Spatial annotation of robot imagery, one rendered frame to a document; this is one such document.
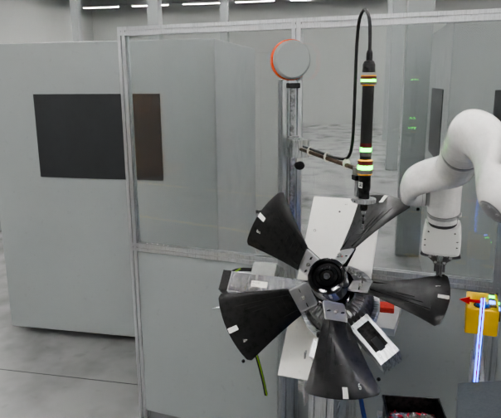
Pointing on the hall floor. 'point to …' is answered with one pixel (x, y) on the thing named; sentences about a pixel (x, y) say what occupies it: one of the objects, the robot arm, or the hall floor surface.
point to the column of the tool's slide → (288, 405)
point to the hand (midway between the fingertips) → (439, 267)
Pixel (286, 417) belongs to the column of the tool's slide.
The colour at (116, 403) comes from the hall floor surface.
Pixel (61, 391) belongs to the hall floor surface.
